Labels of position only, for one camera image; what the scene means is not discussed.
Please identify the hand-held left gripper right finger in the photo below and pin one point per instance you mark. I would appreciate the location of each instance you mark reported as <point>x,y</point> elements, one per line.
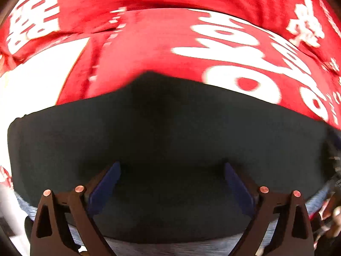
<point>237,186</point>

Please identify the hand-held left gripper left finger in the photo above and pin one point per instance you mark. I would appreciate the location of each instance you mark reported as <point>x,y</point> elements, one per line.
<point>105,185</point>

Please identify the black pants with grey waistband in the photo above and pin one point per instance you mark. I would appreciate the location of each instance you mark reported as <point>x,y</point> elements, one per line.
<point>170,128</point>

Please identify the red printed blanket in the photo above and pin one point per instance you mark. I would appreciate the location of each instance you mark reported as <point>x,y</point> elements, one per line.
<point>149,34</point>

